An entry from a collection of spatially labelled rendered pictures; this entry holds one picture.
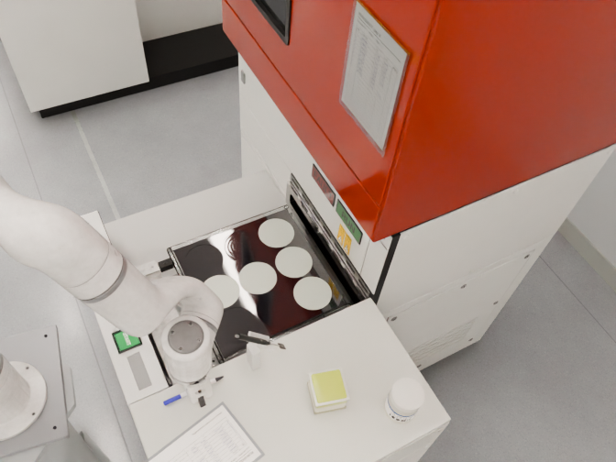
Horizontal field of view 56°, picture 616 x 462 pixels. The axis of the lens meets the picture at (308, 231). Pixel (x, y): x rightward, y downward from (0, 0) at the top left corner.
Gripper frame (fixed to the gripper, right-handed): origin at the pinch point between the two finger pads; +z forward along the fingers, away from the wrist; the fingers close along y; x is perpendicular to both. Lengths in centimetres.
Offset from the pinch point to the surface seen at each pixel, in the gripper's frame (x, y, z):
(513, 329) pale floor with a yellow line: -140, -8, 99
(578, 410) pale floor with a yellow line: -140, -48, 94
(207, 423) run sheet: 0.2, -8.0, 1.1
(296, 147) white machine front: -49, 47, -6
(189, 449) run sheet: 5.6, -11.4, 0.8
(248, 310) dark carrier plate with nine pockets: -20.6, 15.4, 10.6
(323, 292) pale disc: -40.3, 11.6, 10.2
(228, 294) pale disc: -17.8, 21.8, 11.3
